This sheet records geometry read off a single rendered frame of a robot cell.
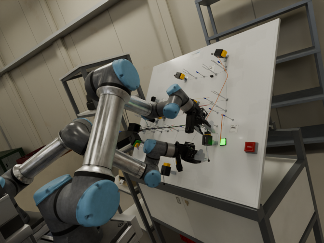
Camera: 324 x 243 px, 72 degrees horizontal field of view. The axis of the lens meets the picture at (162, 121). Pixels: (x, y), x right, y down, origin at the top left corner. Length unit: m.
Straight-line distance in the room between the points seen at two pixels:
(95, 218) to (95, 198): 0.05
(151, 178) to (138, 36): 3.63
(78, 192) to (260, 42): 1.24
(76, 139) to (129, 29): 3.68
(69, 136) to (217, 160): 0.80
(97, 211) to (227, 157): 0.85
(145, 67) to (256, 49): 3.15
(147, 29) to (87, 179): 3.82
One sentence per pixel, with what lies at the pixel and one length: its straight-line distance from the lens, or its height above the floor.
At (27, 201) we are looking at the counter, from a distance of 3.94.
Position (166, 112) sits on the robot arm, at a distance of 1.08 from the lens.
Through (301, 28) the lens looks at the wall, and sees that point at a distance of 3.66.
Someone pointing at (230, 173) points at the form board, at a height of 0.97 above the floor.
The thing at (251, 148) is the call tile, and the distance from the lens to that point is 1.19.
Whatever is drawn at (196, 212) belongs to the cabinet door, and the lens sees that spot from 1.60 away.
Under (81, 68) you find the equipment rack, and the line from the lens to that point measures 1.94.
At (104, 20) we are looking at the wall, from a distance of 4.87.
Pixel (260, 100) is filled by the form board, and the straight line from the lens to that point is 1.29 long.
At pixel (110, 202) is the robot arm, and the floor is 1.32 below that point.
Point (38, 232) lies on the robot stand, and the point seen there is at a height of 1.10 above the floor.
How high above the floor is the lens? 1.60
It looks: 12 degrees down
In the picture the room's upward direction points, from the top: 19 degrees counter-clockwise
